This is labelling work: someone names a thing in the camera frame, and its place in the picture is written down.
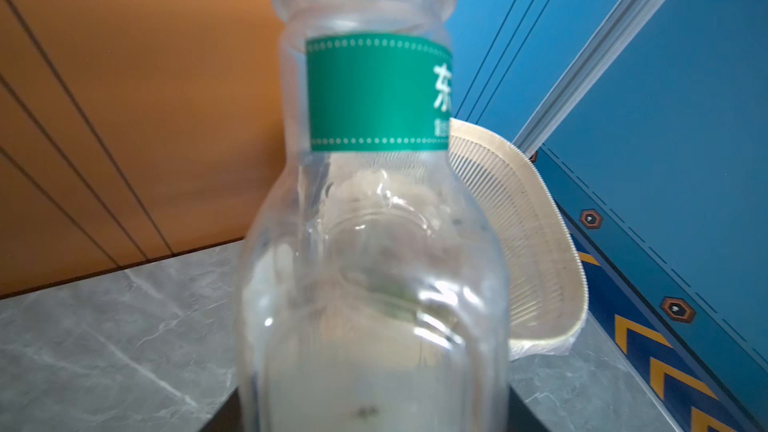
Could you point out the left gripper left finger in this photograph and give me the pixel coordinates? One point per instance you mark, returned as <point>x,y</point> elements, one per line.
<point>227,418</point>

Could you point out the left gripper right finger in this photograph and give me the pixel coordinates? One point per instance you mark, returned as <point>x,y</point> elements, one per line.
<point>520,417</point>

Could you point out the clear bottle green neck band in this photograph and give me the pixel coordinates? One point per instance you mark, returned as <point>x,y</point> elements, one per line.
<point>373,293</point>

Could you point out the cream ribbed waste bin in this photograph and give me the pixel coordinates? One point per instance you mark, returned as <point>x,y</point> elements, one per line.
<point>548,287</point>

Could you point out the right aluminium corner post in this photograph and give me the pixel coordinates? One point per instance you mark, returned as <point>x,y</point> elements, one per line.
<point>625,20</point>

